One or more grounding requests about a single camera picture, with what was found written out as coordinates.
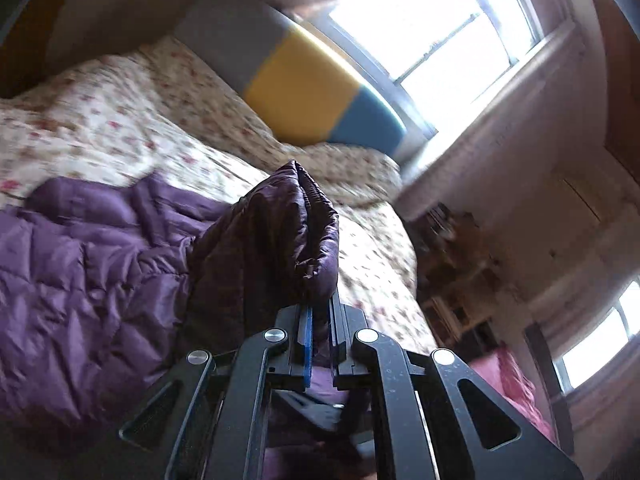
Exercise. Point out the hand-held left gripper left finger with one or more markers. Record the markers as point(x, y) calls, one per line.
point(306, 350)

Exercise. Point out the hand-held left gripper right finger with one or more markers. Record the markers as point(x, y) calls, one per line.
point(340, 345)

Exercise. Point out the purple quilted down jacket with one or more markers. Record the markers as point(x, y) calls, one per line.
point(100, 270)

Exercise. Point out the rattan chair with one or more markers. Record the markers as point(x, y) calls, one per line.
point(450, 310)

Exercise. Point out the cluttered wooden desk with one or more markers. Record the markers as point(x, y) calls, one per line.
point(450, 240)

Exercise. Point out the pink ruffled cloth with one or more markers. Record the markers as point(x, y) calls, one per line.
point(505, 380)

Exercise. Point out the grey yellow blue headboard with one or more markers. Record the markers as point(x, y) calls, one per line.
point(290, 90)

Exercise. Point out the small side window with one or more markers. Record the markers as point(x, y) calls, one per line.
point(600, 345)

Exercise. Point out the white window sill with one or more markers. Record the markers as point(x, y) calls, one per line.
point(500, 130)

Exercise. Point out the small floral print bedsheet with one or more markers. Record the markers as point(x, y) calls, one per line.
point(200, 90)

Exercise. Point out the large pink flower quilt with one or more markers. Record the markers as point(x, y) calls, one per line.
point(90, 125)

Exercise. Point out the bright bedroom window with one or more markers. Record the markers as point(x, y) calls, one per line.
point(425, 25)

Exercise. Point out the brown wooden door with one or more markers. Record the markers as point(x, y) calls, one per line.
point(620, 85)

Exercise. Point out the brown wooden wardrobe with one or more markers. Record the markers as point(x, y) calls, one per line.
point(25, 70)

